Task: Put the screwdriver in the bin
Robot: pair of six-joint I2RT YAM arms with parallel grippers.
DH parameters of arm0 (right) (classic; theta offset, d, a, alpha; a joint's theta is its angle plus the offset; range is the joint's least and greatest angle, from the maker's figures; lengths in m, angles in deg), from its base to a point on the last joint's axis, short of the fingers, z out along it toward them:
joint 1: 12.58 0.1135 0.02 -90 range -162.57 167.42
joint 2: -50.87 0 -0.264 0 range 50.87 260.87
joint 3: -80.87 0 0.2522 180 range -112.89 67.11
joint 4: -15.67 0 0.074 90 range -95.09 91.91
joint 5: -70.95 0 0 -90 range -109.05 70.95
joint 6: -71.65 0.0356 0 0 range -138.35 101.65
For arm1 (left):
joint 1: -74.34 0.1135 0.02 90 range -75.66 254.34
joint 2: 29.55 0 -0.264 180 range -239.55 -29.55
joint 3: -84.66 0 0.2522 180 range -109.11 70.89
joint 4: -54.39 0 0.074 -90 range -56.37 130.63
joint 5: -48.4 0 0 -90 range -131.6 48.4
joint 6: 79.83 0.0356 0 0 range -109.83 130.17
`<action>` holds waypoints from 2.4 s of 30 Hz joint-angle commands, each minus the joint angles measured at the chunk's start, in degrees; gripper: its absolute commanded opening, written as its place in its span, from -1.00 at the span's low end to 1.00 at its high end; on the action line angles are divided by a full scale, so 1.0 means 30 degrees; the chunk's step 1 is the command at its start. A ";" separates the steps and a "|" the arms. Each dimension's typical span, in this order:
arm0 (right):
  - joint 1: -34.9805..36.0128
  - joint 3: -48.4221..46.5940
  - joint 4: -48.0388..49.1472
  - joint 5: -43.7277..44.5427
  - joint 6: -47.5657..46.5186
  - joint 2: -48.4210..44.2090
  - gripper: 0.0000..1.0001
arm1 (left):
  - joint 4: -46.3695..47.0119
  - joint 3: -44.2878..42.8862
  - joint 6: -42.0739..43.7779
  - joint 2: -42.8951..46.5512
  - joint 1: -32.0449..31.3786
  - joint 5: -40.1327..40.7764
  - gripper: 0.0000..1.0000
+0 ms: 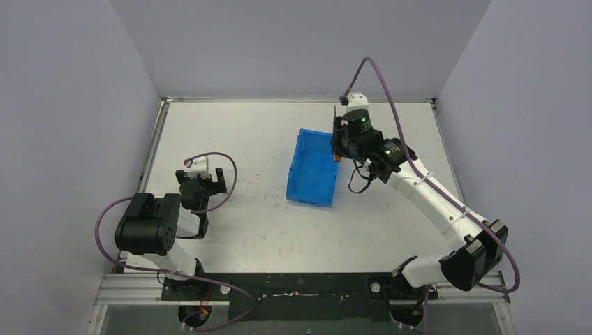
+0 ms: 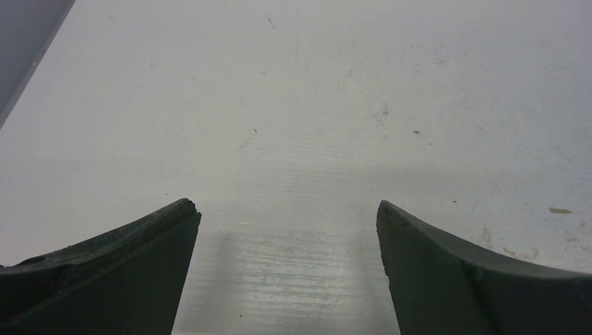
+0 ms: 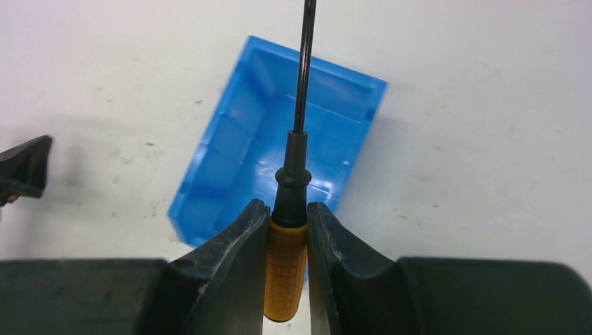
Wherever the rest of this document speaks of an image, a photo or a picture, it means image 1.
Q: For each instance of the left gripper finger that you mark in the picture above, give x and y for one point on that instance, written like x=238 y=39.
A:
x=180 y=176
x=220 y=184

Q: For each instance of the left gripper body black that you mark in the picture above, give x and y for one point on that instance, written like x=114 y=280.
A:
x=211 y=185

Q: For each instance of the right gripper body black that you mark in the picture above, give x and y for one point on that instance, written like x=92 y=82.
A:
x=336 y=140

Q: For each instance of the orange handled screwdriver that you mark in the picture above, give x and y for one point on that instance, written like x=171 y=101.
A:
x=336 y=156

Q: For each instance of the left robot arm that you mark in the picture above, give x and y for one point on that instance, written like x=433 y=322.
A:
x=151 y=227

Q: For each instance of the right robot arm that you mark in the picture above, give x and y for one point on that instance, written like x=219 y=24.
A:
x=476 y=244

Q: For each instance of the blue plastic bin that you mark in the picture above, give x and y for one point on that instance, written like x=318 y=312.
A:
x=313 y=171

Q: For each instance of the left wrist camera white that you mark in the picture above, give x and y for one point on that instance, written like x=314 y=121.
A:
x=197 y=166

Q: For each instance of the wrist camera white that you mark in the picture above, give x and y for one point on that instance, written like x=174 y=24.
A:
x=354 y=101
x=197 y=166

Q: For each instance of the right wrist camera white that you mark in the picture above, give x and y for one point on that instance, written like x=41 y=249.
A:
x=354 y=101

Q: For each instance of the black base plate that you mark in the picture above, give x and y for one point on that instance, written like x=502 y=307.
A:
x=373 y=296

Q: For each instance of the aluminium frame rail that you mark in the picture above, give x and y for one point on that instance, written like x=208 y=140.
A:
x=143 y=289

